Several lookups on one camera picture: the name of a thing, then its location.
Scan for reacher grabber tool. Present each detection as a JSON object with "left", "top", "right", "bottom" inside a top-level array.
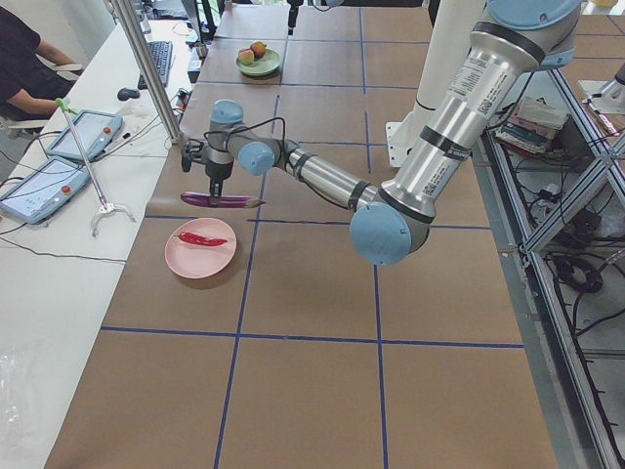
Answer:
[{"left": 55, "top": 98, "right": 137, "bottom": 237}]

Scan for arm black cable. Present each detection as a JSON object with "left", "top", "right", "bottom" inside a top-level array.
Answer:
[{"left": 185, "top": 115, "right": 372, "bottom": 202}]

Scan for stack of books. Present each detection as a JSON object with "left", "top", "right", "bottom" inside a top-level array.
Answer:
[{"left": 494, "top": 97, "right": 568, "bottom": 154}]

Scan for black computer mouse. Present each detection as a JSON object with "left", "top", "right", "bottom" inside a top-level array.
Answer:
[{"left": 117, "top": 87, "right": 141, "bottom": 102}]

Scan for seated person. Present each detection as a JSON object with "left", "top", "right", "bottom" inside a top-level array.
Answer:
[{"left": 0, "top": 8, "right": 74, "bottom": 121}]

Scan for red yellow pomegranate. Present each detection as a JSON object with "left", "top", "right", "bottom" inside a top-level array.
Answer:
[{"left": 250, "top": 41, "right": 267, "bottom": 60}]

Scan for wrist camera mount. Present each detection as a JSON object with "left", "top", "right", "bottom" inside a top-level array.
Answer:
[{"left": 181, "top": 139, "right": 204, "bottom": 173}]

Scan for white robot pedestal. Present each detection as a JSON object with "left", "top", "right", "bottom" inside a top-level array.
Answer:
[{"left": 386, "top": 0, "right": 485, "bottom": 168}]

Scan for white side table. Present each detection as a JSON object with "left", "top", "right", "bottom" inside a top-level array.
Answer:
[{"left": 0, "top": 18, "right": 206, "bottom": 469}]

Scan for near teach pendant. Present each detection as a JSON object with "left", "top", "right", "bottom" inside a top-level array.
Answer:
[{"left": 1, "top": 156, "right": 89, "bottom": 225}]

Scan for far teach pendant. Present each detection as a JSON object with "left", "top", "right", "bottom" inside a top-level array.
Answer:
[{"left": 45, "top": 109, "right": 123, "bottom": 161}]

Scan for red chili pepper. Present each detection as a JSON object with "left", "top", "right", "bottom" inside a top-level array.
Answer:
[{"left": 175, "top": 232, "right": 229, "bottom": 247}]

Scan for green plate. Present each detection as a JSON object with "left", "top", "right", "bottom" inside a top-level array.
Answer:
[{"left": 235, "top": 49, "right": 281, "bottom": 77}]

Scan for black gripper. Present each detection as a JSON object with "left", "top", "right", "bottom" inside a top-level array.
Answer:
[
  {"left": 287, "top": 0, "right": 299, "bottom": 16},
  {"left": 205, "top": 159, "right": 232, "bottom": 205}
]

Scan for purple eggplant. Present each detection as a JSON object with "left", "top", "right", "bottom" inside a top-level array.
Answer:
[{"left": 180, "top": 192, "right": 266, "bottom": 209}]

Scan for aluminium frame post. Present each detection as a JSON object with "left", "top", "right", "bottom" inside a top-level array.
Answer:
[{"left": 104, "top": 0, "right": 183, "bottom": 145}]

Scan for pink plate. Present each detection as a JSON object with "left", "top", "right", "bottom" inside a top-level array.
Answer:
[{"left": 164, "top": 218, "right": 237, "bottom": 279}]

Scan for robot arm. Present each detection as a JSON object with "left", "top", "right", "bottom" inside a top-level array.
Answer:
[
  {"left": 206, "top": 1, "right": 581, "bottom": 265},
  {"left": 286, "top": 0, "right": 344, "bottom": 16}
]

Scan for black keyboard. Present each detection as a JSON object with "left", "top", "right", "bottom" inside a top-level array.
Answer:
[{"left": 147, "top": 41, "right": 174, "bottom": 87}]

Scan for cut pink peach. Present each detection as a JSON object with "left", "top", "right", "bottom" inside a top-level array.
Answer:
[{"left": 237, "top": 48, "right": 256, "bottom": 66}]

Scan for teach pendant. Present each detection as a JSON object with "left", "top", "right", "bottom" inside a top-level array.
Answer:
[
  {"left": 1, "top": 156, "right": 89, "bottom": 225},
  {"left": 45, "top": 109, "right": 123, "bottom": 161}
]

